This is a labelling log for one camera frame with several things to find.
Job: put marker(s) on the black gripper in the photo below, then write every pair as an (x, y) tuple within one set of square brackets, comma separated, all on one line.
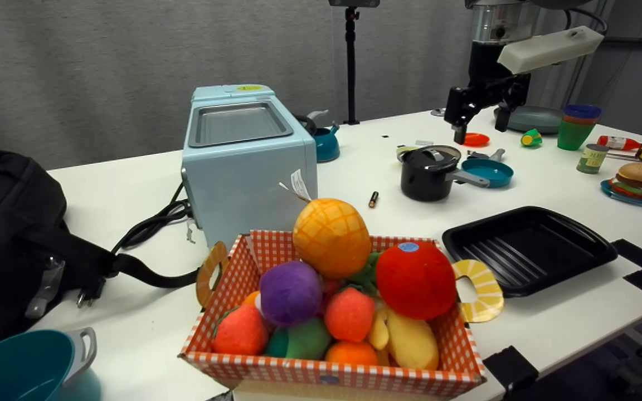
[(487, 69)]

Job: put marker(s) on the black pot lid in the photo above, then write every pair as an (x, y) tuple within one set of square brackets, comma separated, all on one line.
[(431, 153)]

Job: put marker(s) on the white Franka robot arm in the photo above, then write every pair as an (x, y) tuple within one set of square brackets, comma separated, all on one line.
[(496, 18)]

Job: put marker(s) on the black toy pot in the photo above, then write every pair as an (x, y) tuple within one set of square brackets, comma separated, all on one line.
[(425, 181)]

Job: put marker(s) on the large teal pot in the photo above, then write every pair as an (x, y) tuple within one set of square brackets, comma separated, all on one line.
[(17, 367)]

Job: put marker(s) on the red round disc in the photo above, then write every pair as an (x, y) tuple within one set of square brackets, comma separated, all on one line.
[(478, 139)]

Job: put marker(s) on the small grey metal object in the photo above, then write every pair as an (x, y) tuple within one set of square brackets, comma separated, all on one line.
[(437, 112)]

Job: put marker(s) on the dark grey plate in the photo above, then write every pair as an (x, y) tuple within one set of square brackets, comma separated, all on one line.
[(541, 121)]

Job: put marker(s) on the green yellow toy bottle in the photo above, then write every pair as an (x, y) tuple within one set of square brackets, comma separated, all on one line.
[(532, 139)]

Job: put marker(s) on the green plastic cup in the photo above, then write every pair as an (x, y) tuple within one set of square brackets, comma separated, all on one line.
[(576, 133)]

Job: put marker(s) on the blue plastic cup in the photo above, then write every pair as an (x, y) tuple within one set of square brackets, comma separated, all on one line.
[(583, 112)]

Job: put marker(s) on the small pale green cup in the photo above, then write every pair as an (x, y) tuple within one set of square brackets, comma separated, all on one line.
[(592, 159)]

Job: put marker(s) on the red white toy item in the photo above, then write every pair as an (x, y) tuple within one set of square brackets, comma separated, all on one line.
[(619, 142)]

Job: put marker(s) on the small battery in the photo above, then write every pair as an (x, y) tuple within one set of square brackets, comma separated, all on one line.
[(373, 199)]

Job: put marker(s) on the black grill tray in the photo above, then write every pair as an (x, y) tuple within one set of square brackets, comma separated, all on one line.
[(530, 247)]

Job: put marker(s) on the toy burger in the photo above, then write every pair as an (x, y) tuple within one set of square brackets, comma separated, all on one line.
[(635, 179)]

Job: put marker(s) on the small teal plate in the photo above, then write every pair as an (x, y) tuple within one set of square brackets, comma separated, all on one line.
[(634, 199)]

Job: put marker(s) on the yellow plush pineapple slice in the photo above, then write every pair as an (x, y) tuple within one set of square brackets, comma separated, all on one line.
[(489, 293)]

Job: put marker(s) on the red plush tomato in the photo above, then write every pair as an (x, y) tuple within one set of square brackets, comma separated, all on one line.
[(414, 282)]

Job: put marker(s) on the orange plush pineapple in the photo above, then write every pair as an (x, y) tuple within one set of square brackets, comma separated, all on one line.
[(332, 236)]

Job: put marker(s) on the yellow plush banana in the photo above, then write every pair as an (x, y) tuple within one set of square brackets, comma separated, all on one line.
[(411, 343)]

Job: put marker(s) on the light blue toy oven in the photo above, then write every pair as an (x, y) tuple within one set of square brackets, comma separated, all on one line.
[(245, 179)]

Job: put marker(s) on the red orange plush peach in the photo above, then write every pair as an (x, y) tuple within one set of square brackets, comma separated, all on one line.
[(348, 315)]

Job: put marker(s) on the purple plush fruit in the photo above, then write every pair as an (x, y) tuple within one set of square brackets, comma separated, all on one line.
[(290, 293)]

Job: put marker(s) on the small orange plush fruit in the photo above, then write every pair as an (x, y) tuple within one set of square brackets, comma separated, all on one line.
[(350, 352)]

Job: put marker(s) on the green plush fruit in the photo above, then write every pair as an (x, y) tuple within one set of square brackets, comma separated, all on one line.
[(303, 340)]

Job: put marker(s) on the red checkered cardboard basket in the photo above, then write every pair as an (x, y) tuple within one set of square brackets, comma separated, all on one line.
[(336, 372)]

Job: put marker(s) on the black backpack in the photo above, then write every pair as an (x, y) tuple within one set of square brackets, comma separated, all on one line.
[(9, 223)]

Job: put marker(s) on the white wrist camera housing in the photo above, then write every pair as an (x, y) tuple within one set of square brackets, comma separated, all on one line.
[(551, 47)]

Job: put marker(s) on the black camera tripod pole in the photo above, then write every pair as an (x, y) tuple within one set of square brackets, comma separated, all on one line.
[(350, 59)]

